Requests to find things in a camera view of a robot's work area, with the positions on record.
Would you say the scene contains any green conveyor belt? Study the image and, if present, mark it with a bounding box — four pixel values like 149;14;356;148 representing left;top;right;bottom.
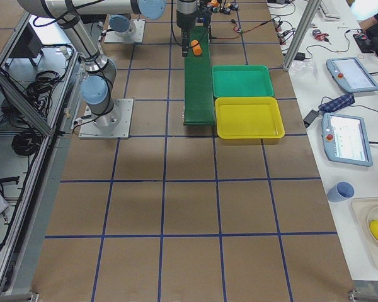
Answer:
183;26;215;125

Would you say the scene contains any green plastic tray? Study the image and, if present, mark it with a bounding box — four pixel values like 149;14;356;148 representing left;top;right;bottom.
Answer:
212;65;275;98

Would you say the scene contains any small controller circuit board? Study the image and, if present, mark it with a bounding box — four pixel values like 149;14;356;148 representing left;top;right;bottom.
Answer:
234;26;243;33

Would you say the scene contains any black power adapter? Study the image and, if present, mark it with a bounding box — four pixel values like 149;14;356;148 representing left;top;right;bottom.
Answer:
303;109;320;128

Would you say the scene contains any plain orange cylinder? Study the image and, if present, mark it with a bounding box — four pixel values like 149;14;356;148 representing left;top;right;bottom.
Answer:
190;40;202;57

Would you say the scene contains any yellow push button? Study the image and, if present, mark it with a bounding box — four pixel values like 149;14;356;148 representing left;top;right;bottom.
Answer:
222;3;239;14

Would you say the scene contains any aluminium frame post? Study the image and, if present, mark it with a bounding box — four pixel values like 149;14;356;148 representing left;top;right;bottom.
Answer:
283;0;321;71

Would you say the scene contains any blue teach pendant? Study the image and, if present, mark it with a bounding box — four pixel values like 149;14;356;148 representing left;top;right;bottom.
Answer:
326;57;378;93
321;113;373;167

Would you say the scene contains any beige tray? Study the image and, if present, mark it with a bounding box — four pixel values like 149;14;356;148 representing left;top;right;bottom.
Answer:
351;197;378;269

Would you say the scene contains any near blue teach pendant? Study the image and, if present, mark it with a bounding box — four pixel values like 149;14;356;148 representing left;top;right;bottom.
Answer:
321;113;373;167

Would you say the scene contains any blue checkered pouch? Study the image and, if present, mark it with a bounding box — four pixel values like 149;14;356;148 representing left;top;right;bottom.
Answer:
318;94;355;113

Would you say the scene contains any far blue teach pendant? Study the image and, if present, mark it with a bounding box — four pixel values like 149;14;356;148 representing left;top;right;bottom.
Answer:
326;57;378;93

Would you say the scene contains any yellow plastic tray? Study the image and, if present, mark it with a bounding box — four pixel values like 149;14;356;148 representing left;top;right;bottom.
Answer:
215;97;285;139

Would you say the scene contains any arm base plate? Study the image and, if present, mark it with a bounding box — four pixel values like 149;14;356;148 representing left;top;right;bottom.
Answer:
78;98;134;139
104;20;146;44

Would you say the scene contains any labelled orange cylinder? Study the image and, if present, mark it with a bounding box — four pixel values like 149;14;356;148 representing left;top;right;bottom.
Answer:
207;0;220;8

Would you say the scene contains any clear plastic bag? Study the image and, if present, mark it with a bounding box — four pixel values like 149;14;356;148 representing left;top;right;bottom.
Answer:
289;60;318;77

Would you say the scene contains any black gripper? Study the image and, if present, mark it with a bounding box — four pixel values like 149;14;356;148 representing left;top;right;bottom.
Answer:
176;0;197;57

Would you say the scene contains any blue plastic cup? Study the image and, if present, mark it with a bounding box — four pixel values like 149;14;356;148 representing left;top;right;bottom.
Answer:
327;181;355;203

